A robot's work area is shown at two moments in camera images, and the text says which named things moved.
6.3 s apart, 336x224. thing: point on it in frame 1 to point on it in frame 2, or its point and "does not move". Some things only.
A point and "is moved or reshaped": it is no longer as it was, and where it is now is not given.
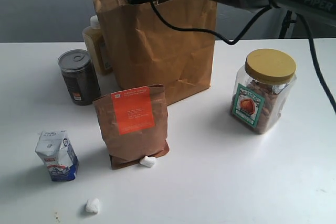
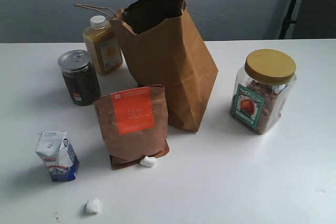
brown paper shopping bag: x=141 y=50 is moved or reshaped
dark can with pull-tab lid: x=80 y=76 does not move
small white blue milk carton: x=55 y=148 does not move
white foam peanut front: x=93 y=205 does not move
